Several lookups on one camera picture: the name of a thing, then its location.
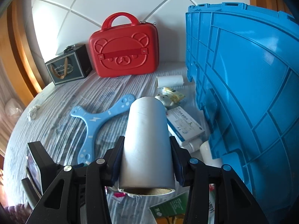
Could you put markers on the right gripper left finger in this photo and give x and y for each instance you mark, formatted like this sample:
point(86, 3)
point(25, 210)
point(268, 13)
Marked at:
point(56, 206)

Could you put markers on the large white paper roll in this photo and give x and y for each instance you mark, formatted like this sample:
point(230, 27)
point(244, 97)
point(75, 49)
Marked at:
point(147, 167)

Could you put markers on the blue boomerang toy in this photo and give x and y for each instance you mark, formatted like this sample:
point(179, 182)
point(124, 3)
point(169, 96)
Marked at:
point(94, 122)

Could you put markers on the crumpled white tissue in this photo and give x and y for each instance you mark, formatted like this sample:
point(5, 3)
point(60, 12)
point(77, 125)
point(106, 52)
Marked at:
point(33, 113)

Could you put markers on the green orange medicine box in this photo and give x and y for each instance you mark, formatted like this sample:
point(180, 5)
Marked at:
point(174, 209)

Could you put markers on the white lint roller refill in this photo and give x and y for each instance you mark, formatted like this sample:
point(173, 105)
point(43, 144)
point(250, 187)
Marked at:
point(207, 157)

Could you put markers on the small white bottle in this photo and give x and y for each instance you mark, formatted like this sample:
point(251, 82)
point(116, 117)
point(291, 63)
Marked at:
point(193, 145)

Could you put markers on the white blue medicine box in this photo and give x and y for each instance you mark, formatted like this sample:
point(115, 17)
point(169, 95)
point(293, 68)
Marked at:
point(182, 126)

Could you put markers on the striped table cloth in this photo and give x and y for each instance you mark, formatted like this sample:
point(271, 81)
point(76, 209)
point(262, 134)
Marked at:
point(63, 135)

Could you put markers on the dark gift box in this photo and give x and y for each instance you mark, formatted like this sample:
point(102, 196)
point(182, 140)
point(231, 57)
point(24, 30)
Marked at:
point(70, 65)

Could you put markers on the white paper roll far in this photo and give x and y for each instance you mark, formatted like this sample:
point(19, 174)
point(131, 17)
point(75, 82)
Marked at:
point(169, 81)

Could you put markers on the blue plastic storage crate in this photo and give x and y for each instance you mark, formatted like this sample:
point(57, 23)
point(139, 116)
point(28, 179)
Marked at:
point(243, 60)

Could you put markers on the red bear hard case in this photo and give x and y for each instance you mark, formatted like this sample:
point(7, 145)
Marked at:
point(124, 46)

